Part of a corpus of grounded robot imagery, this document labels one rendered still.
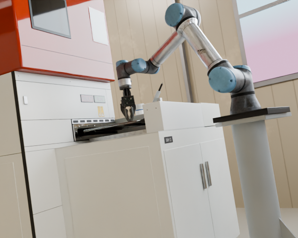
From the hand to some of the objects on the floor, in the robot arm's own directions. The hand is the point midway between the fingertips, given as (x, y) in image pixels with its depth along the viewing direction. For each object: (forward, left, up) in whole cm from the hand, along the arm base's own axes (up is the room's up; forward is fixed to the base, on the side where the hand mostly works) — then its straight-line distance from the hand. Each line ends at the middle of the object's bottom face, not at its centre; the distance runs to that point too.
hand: (129, 121), depth 211 cm
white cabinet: (-1, -13, -92) cm, 93 cm away
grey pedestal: (-75, -21, -93) cm, 121 cm away
